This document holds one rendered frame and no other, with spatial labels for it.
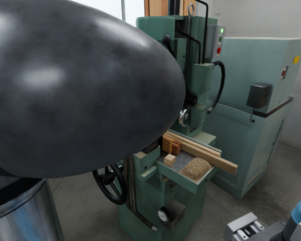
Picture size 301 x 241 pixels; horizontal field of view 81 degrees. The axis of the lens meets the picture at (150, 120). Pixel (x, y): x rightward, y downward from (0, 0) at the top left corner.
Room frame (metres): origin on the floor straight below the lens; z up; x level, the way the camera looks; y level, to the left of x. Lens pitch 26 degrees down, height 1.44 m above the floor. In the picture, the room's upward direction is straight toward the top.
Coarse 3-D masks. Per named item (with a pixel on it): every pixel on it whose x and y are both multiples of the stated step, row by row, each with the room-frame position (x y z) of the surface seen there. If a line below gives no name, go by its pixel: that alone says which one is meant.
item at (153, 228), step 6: (132, 156) 0.64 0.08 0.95; (126, 162) 0.66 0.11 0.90; (132, 162) 0.63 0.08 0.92; (126, 168) 0.66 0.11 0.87; (132, 168) 0.63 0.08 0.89; (126, 174) 0.65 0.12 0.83; (132, 174) 0.63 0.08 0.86; (126, 180) 0.65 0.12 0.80; (132, 180) 0.62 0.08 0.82; (132, 186) 0.62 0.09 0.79; (132, 192) 0.62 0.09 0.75; (132, 198) 0.61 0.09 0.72; (126, 204) 0.64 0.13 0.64; (132, 204) 0.61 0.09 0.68; (132, 210) 0.61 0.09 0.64; (138, 216) 0.59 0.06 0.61; (144, 222) 0.57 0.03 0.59; (150, 222) 0.58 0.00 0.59; (150, 228) 0.56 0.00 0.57; (156, 228) 0.55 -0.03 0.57
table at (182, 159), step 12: (180, 156) 0.70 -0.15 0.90; (192, 156) 0.70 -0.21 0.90; (156, 168) 0.66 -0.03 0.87; (168, 168) 0.62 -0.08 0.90; (180, 168) 0.62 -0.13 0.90; (216, 168) 0.66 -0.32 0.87; (144, 180) 0.60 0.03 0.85; (180, 180) 0.58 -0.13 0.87; (192, 180) 0.55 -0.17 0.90; (204, 180) 0.57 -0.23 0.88; (192, 192) 0.54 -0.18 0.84
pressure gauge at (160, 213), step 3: (162, 207) 0.59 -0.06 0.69; (159, 210) 0.57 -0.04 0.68; (162, 210) 0.57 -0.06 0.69; (165, 210) 0.57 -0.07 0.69; (168, 210) 0.57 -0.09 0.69; (159, 213) 0.57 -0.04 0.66; (162, 213) 0.56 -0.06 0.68; (165, 213) 0.55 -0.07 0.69; (168, 213) 0.56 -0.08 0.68; (159, 216) 0.57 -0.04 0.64; (165, 216) 0.55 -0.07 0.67; (168, 216) 0.55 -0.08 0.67; (162, 219) 0.56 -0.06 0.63; (165, 219) 0.55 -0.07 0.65
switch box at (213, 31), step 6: (210, 30) 1.01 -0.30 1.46; (216, 30) 0.99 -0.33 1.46; (210, 36) 1.01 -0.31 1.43; (216, 36) 0.99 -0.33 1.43; (222, 36) 1.04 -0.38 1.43; (210, 42) 1.00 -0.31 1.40; (216, 42) 1.00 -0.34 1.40; (222, 42) 1.05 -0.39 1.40; (210, 48) 1.00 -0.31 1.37; (216, 48) 1.01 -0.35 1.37; (210, 54) 1.00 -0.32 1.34
